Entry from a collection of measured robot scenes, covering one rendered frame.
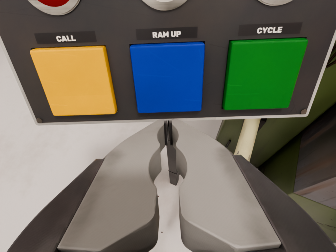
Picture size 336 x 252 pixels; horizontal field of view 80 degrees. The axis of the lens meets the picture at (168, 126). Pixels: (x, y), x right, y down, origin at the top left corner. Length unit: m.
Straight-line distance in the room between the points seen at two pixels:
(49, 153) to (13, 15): 1.27
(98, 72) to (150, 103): 0.06
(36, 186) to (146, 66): 1.29
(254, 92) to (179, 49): 0.09
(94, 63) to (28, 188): 1.29
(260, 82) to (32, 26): 0.23
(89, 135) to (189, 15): 1.27
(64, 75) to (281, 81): 0.23
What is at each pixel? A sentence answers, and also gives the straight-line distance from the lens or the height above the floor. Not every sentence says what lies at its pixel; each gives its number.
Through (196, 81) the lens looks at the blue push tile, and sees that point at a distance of 0.22.
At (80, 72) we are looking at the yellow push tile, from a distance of 0.24.
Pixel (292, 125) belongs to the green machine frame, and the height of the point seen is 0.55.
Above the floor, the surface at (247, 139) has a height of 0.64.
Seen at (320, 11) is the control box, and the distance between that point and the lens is 0.26.
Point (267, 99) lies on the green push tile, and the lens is 0.25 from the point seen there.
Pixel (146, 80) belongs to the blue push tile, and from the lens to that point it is 0.22.
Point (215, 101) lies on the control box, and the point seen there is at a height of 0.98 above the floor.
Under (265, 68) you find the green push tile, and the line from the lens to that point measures 0.24.
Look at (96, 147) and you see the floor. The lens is 1.37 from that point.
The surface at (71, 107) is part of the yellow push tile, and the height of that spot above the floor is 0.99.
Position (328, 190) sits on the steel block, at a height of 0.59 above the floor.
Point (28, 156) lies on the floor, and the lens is 1.56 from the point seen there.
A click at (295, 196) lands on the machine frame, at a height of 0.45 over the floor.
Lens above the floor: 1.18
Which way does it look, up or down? 61 degrees down
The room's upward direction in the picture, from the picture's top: 4 degrees counter-clockwise
